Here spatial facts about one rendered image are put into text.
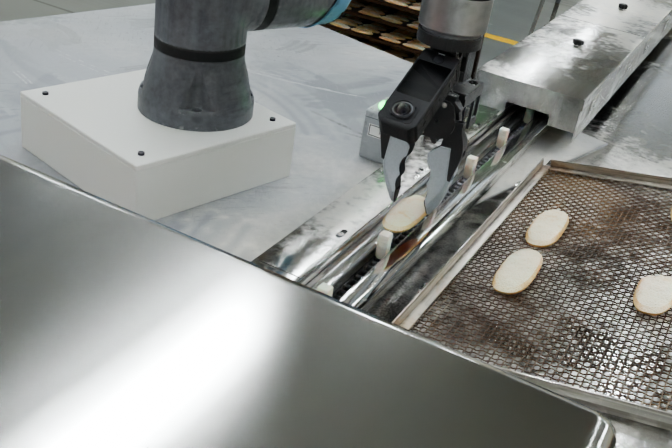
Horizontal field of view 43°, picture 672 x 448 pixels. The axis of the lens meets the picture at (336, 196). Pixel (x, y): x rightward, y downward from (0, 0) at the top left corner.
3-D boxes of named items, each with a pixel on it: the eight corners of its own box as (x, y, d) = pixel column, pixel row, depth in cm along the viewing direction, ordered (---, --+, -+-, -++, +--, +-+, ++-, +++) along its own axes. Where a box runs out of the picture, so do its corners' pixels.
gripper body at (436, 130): (476, 130, 101) (498, 31, 96) (449, 152, 94) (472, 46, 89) (417, 111, 104) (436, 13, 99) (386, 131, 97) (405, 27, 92)
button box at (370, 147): (375, 160, 134) (387, 94, 129) (421, 176, 132) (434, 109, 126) (351, 177, 128) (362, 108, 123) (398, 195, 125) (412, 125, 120)
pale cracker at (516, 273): (514, 250, 92) (515, 240, 92) (549, 257, 91) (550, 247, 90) (483, 290, 84) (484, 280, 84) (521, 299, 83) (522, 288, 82)
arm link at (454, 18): (480, 5, 87) (407, -14, 90) (470, 49, 89) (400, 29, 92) (503, -6, 93) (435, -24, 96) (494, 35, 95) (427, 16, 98)
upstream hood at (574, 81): (623, -6, 244) (632, -37, 240) (688, 9, 237) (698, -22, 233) (467, 110, 143) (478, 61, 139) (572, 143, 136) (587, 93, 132)
